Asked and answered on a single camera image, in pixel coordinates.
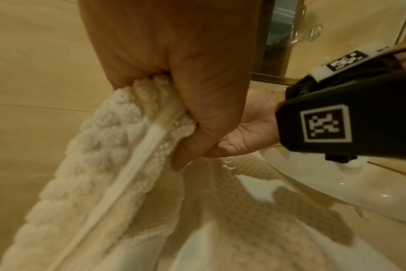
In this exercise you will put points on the person's left hand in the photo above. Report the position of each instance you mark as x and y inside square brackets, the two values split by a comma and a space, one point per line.
[189, 39]

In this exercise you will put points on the person's right hand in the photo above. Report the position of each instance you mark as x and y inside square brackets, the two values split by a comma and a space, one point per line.
[260, 121]

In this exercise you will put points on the white waffle towel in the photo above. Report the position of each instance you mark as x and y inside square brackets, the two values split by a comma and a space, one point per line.
[122, 185]

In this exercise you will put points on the beige marble countertop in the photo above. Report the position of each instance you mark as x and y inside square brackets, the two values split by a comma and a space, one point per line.
[390, 233]

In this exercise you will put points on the white sink basin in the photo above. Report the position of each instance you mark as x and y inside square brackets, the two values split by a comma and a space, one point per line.
[340, 182]

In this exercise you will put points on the metal framed wall mirror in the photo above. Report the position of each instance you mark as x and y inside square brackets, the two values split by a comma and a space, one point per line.
[280, 39]

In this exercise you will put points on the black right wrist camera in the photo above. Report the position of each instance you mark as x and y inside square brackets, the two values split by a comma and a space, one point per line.
[373, 119]

